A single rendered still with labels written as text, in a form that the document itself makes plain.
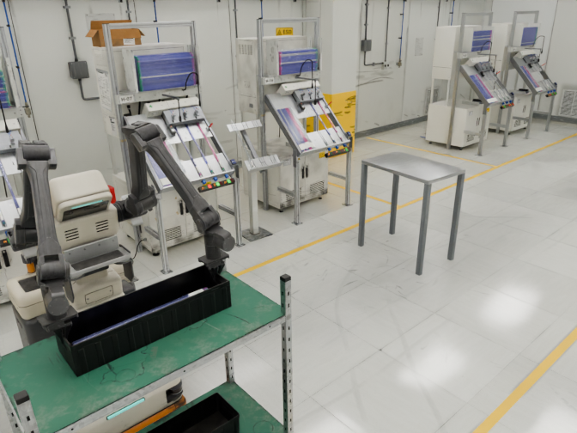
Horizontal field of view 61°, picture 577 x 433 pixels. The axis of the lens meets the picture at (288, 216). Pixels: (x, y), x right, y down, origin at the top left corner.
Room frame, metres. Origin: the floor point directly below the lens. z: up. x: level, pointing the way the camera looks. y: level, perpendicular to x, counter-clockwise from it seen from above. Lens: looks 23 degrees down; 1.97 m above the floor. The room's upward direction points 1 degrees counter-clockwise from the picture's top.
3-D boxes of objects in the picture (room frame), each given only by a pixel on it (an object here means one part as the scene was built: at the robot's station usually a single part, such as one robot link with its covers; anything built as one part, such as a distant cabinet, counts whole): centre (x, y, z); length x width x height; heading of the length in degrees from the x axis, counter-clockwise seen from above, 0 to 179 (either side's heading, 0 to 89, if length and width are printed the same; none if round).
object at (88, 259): (1.80, 0.81, 0.99); 0.28 x 0.16 x 0.22; 131
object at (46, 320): (1.25, 0.71, 1.15); 0.10 x 0.07 x 0.07; 131
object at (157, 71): (4.18, 1.00, 1.52); 0.51 x 0.13 x 0.27; 131
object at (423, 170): (3.81, -1.01, 0.40); 0.70 x 0.45 x 0.80; 36
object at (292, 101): (5.05, -0.10, 0.65); 1.01 x 0.73 x 1.29; 41
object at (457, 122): (7.49, -2.66, 0.95); 1.36 x 0.82 x 1.90; 41
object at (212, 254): (1.62, 0.28, 1.15); 0.10 x 0.07 x 0.07; 130
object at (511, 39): (8.43, -3.77, 0.95); 1.36 x 0.82 x 1.90; 41
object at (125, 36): (4.33, 1.28, 1.82); 0.68 x 0.30 x 0.20; 131
